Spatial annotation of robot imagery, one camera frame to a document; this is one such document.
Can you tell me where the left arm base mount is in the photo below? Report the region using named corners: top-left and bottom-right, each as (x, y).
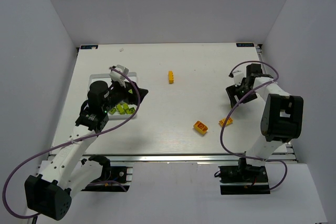
top-left (82, 165), bottom-right (133, 193)

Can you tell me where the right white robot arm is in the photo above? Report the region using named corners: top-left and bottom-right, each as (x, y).
top-left (226, 61), bottom-right (303, 171)

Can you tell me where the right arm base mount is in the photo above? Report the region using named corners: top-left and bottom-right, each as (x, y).
top-left (214, 165), bottom-right (270, 195)

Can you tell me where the blue label sticker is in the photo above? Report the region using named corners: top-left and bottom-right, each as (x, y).
top-left (236, 42), bottom-right (255, 48)
top-left (80, 45), bottom-right (98, 50)

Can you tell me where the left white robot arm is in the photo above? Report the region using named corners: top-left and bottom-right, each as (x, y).
top-left (24, 80), bottom-right (148, 221)

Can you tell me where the long orange lego brick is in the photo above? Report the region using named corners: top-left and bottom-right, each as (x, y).
top-left (168, 70), bottom-right (174, 84)

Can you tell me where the orange curved lego brick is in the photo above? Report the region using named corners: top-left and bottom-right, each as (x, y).
top-left (193, 121), bottom-right (208, 135)

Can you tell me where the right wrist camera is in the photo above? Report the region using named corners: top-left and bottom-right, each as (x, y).
top-left (229, 70), bottom-right (245, 87)

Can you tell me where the left blue label sticker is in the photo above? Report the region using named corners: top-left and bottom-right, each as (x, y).
top-left (80, 45), bottom-right (98, 50)

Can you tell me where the right blue label sticker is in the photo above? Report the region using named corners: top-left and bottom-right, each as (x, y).
top-left (236, 42), bottom-right (255, 48)

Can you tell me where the small dark green lego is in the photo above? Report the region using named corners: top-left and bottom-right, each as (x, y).
top-left (108, 108), bottom-right (116, 115)

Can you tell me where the green lego brick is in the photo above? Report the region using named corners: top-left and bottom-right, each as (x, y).
top-left (116, 104), bottom-right (125, 115)
top-left (126, 107), bottom-right (135, 114)
top-left (122, 103), bottom-right (129, 111)

